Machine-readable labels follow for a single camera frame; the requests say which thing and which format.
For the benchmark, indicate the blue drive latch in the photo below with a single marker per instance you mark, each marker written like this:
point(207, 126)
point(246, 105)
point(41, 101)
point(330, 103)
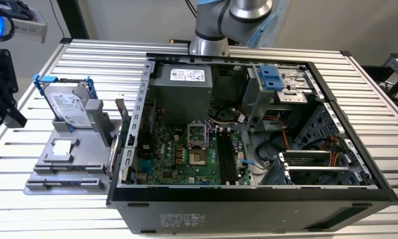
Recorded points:
point(268, 77)

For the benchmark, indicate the black table corner cap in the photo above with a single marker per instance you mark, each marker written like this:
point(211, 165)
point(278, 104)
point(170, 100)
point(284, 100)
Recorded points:
point(346, 53)
point(66, 40)

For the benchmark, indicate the black frame post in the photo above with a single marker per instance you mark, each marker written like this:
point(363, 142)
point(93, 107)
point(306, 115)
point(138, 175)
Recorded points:
point(78, 22)

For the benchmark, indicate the thin locking lever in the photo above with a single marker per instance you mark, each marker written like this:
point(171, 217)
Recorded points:
point(207, 134)

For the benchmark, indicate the CPU socket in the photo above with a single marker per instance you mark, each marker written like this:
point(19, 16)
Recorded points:
point(198, 158)

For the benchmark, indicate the hard disk in blue carrier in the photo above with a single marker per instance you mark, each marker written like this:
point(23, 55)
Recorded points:
point(70, 104)

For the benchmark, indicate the grey parts rack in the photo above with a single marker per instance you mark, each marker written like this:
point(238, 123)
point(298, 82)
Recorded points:
point(86, 154)

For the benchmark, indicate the green motherboard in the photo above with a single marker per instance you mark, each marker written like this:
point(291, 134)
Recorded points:
point(166, 159)

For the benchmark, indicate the metal disk bay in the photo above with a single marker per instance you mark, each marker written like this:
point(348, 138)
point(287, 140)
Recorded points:
point(315, 168)

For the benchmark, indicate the graphics card with metal bracket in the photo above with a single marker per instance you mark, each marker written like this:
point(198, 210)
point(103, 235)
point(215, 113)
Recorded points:
point(124, 124)

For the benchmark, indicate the black open PC case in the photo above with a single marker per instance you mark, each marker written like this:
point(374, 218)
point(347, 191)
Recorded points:
point(219, 214)

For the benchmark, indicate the grey white wrist camera box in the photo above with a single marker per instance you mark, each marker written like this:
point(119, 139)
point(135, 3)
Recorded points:
point(30, 27)

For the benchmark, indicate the grey power supply unit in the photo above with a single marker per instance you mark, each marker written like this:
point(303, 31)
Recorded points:
point(183, 99)

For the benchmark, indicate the perforated metal panel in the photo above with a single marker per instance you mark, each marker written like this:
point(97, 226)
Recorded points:
point(319, 124)

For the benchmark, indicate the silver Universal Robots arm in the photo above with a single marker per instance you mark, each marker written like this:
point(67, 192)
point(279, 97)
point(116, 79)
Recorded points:
point(246, 10)

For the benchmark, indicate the blue expansion slot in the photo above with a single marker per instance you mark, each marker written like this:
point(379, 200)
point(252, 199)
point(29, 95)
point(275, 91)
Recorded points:
point(146, 166)

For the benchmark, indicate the silver CPU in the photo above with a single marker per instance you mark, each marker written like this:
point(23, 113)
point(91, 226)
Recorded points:
point(62, 147)

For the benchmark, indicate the yellow black plug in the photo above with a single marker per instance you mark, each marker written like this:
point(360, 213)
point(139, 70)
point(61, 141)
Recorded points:
point(174, 41)

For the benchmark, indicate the black round fan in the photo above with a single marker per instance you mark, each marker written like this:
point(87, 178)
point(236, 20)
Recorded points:
point(226, 114)

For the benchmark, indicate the grey metal drive cage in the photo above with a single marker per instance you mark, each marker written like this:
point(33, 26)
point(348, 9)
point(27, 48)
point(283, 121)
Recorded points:
point(259, 104)

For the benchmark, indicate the black RAM slot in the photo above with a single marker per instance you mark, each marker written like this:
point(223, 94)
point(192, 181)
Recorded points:
point(222, 156)
point(234, 156)
point(230, 156)
point(226, 156)

